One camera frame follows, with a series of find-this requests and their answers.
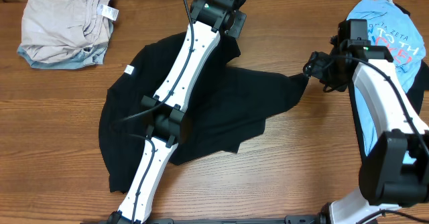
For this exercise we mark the light blue printed t-shirt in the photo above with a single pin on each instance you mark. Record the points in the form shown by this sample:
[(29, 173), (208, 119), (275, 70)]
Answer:
[(392, 43)]

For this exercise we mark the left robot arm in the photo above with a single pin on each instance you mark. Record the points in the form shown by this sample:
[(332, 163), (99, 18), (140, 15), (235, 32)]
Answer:
[(164, 112)]

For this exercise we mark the black t-shirt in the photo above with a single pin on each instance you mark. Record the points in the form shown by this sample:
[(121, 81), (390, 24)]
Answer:
[(228, 106)]

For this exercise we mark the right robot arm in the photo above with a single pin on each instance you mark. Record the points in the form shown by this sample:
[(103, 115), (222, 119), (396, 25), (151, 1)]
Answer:
[(395, 173)]

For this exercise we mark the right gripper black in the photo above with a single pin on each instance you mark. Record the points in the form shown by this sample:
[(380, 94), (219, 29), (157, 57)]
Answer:
[(314, 69)]

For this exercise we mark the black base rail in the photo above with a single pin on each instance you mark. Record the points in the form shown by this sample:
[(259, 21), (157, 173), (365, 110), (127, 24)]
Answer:
[(289, 219)]

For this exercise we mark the black garment under blue shirt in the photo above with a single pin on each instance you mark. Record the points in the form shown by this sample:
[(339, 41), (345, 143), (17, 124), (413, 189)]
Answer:
[(419, 90)]

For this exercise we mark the folded light denim garment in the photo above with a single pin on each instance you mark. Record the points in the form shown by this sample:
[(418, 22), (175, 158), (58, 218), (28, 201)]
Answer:
[(86, 57)]

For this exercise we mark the folded beige garment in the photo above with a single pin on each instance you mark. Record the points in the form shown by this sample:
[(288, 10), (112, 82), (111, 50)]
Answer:
[(56, 30)]

